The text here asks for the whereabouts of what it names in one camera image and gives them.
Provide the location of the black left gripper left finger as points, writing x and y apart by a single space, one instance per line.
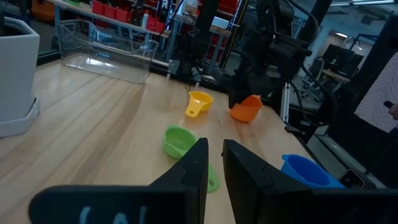
186 186

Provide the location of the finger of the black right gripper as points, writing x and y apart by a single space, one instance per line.
236 99

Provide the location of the orange crate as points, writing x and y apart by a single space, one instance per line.
42 9

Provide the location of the white hexagonal plant pot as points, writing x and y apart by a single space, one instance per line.
18 77

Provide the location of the orange measuring cup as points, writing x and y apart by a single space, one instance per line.
247 110

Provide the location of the black handheld object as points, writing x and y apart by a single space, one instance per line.
388 104

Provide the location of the blue measuring cup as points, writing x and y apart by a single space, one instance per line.
306 172

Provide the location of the green measuring cup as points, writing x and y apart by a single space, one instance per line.
177 141

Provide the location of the white chevron cloth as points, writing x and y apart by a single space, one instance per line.
379 99

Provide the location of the white bottle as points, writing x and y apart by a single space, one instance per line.
145 19

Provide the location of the clear plastic basket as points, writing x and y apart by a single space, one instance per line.
102 56

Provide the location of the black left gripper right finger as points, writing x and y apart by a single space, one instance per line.
248 186

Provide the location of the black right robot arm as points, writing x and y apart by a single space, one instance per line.
273 18

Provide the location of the yellow measuring cup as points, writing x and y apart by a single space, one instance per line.
199 102

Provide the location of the red storage bin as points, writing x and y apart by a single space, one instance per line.
228 4
109 12
151 23
160 27
97 7
122 15

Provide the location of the person's hand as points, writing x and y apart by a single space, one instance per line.
394 111

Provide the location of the grey office chair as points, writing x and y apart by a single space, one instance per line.
311 77

